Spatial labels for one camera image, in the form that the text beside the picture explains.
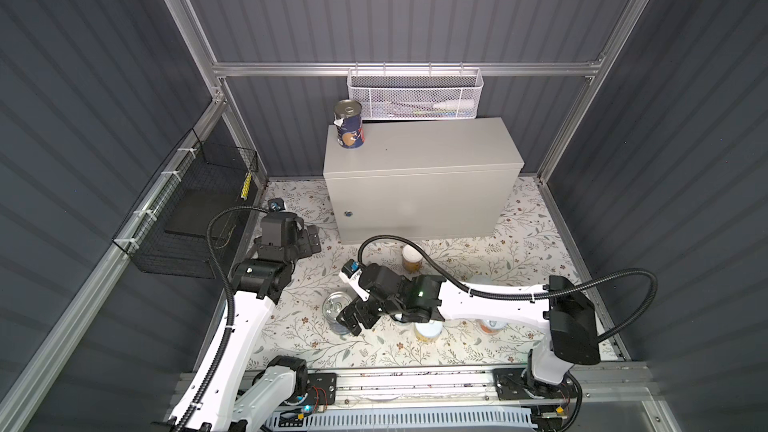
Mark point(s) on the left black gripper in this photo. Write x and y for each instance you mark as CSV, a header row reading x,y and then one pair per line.
x,y
307,245

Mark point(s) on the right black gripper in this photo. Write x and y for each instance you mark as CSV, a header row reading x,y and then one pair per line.
x,y
349,319

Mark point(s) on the blue label tin can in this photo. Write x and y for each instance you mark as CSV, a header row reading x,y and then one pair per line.
x,y
332,307

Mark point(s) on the dark tomato tin can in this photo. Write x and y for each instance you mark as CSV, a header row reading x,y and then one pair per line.
x,y
349,124

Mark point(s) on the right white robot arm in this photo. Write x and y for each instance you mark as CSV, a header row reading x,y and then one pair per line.
x,y
562,314

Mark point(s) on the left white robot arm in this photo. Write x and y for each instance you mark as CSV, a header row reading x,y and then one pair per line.
x,y
214,401

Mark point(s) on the yellow label can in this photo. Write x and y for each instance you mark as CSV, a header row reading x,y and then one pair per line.
x,y
428,332

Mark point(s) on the orange fruit can white lid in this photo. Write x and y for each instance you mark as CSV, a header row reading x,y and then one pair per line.
x,y
412,260

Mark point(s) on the grey metal cabinet box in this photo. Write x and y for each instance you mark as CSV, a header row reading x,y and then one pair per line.
x,y
422,180

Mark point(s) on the orange label can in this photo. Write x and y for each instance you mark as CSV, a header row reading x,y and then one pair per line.
x,y
491,327

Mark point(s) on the white tube in basket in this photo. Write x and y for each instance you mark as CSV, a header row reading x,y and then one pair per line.
x,y
457,106

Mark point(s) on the floral patterned mat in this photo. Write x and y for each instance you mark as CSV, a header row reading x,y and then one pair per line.
x,y
524,249

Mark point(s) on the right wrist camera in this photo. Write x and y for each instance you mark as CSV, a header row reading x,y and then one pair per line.
x,y
350,274

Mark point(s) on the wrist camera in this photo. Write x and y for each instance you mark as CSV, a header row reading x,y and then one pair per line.
x,y
276,205
350,274

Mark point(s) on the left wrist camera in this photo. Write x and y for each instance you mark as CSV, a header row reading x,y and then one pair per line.
x,y
276,205

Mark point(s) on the black wire mesh basket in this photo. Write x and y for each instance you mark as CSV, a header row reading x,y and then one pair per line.
x,y
166,232

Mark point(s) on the white wire mesh basket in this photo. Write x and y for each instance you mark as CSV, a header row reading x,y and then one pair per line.
x,y
408,94

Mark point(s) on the white perforated cable tray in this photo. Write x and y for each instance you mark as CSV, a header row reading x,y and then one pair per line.
x,y
401,419

